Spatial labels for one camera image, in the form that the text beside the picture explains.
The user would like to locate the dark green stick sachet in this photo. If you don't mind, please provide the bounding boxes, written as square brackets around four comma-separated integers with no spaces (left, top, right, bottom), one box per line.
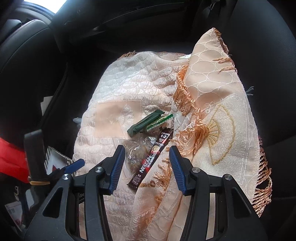
[127,109,165,137]

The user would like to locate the peach embroidered fringed cloth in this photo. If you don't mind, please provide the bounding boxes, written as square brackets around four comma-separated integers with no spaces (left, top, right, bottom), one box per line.
[73,28,272,240]

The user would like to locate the white striped-edge box tray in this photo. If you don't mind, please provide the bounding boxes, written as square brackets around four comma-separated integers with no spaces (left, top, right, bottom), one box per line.
[44,146,73,175]

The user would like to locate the red fabric bag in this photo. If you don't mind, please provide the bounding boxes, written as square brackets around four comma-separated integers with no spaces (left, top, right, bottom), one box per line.
[0,138,29,183]

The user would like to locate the Nescafe coffee stick sachet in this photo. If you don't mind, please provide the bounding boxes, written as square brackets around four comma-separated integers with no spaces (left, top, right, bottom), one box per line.
[128,128,174,190]

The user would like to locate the clear wrapped brown cookie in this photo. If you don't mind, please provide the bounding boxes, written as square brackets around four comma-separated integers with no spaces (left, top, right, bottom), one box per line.
[122,135,156,177]

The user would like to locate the green cartoon biscuit packet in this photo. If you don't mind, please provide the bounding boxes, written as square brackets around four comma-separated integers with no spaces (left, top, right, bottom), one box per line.
[145,113,174,132]

